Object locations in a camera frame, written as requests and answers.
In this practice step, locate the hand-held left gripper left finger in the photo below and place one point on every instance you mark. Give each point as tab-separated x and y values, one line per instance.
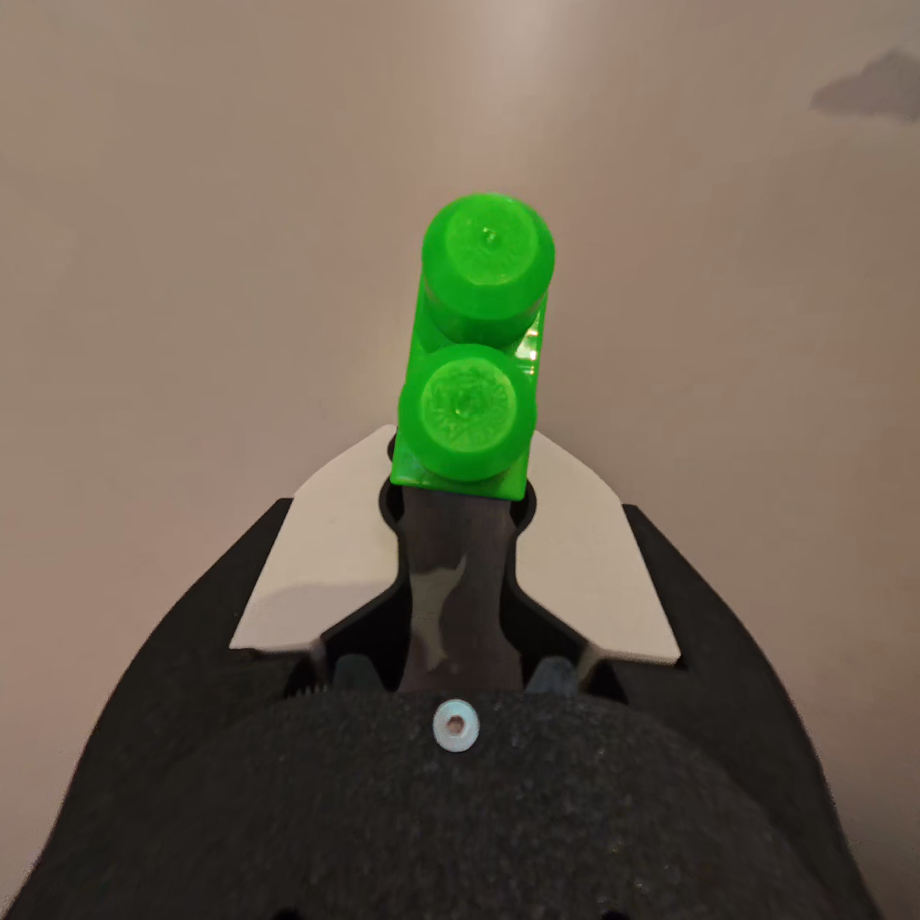
330	553

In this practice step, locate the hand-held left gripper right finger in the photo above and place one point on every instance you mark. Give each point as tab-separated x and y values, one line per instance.
596	568

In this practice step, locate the green two-stud block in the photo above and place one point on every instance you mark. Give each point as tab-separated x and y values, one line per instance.
471	352

